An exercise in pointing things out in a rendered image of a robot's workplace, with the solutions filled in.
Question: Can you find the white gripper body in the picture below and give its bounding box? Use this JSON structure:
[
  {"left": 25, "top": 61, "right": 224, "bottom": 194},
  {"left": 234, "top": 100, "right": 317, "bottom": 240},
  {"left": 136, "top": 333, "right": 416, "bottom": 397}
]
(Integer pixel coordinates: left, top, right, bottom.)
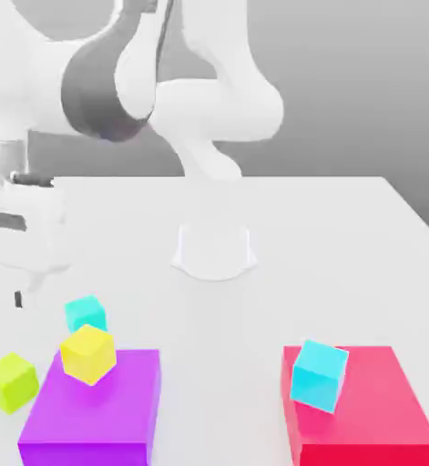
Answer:
[{"left": 0, "top": 180, "right": 72, "bottom": 275}]

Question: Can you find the large red box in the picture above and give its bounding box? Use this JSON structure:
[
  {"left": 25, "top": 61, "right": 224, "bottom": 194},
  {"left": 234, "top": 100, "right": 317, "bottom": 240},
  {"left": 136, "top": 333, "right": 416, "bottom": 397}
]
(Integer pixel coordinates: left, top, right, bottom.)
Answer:
[{"left": 281, "top": 344, "right": 429, "bottom": 466}]

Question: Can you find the large purple box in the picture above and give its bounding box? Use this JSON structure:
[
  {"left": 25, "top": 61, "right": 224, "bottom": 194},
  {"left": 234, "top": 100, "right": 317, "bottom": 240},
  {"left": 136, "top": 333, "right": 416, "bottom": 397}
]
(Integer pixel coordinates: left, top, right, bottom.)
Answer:
[{"left": 16, "top": 348, "right": 162, "bottom": 466}]

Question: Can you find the small cyan cube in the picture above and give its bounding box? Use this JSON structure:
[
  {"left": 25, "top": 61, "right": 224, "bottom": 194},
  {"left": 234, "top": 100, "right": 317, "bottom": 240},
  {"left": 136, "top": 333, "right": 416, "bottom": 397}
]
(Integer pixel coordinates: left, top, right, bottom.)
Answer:
[{"left": 289, "top": 339, "right": 351, "bottom": 415}]

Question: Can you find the small lime green cube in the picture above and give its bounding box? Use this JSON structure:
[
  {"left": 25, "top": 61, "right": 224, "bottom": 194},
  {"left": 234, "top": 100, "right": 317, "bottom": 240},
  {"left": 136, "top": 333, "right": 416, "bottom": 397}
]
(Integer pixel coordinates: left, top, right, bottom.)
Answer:
[{"left": 0, "top": 351, "right": 41, "bottom": 416}]

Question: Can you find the small yellow cube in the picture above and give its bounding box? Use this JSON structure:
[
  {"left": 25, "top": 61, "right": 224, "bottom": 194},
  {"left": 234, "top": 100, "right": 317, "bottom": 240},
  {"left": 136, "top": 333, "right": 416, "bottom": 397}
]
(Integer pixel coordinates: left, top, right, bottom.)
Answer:
[{"left": 59, "top": 323, "right": 117, "bottom": 388}]

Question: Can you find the small teal cube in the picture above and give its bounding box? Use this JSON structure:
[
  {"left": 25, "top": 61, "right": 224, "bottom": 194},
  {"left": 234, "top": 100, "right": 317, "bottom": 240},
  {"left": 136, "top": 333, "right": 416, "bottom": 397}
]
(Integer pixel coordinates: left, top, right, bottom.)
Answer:
[{"left": 64, "top": 294, "right": 108, "bottom": 335}]

